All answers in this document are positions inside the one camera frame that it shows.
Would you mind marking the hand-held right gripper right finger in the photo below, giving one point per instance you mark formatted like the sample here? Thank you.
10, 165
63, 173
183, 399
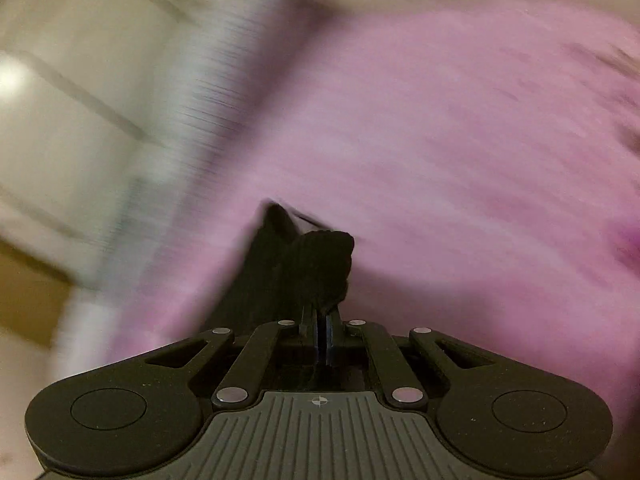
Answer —
330, 336

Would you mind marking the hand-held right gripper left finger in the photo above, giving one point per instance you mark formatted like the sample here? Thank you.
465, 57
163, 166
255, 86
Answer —
310, 340

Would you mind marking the black pants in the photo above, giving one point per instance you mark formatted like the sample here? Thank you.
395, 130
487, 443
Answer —
300, 270

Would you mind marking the pink floral blanket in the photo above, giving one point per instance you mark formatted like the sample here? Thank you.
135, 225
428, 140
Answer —
425, 160

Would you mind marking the pale lavender duvet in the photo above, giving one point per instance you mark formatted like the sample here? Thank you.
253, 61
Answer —
210, 85

